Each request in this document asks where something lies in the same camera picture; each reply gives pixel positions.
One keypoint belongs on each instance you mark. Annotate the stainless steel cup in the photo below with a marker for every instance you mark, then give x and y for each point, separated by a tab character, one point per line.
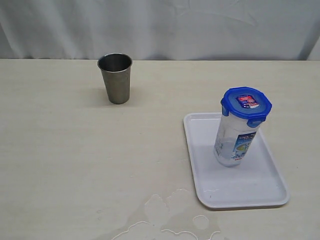
116	72

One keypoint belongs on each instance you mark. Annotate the blue plastic lid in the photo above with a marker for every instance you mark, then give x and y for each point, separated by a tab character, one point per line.
246	103

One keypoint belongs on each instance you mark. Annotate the white backdrop curtain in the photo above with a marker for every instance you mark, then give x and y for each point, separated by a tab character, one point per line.
161	29

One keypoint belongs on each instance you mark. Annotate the clear plastic tall container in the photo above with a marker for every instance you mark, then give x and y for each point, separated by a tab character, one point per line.
233	139

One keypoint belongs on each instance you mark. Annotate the white plastic tray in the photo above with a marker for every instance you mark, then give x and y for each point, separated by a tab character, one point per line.
255	183

